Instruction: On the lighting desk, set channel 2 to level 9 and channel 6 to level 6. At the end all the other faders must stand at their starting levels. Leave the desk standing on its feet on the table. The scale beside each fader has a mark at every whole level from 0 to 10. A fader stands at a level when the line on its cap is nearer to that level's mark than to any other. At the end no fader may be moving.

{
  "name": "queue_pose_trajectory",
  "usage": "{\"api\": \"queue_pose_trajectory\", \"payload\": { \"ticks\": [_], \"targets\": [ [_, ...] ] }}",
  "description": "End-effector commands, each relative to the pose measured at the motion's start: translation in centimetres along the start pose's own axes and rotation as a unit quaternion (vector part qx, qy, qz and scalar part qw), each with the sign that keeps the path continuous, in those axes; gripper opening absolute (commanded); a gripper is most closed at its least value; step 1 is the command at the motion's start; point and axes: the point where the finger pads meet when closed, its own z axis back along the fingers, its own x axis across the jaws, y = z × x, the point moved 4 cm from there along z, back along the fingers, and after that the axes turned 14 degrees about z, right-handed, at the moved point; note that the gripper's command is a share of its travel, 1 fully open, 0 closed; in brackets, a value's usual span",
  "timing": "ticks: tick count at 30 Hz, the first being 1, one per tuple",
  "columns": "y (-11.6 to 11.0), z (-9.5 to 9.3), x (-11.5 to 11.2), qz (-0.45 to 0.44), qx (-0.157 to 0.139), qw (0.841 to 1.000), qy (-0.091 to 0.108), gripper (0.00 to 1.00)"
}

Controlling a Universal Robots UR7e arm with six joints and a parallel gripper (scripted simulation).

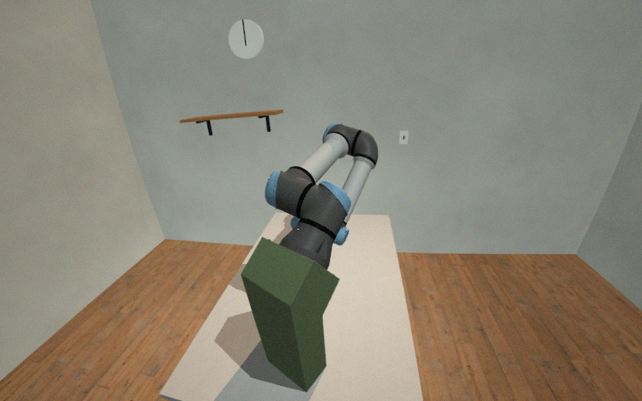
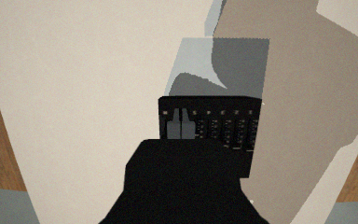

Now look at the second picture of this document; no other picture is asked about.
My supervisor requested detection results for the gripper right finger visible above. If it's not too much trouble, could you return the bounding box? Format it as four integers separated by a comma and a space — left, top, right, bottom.
181, 108, 196, 139

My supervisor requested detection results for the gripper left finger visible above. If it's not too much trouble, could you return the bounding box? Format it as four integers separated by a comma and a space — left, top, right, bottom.
167, 108, 181, 139

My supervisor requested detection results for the black lighting desk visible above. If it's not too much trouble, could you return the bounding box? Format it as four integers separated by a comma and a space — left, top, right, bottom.
158, 96, 262, 178

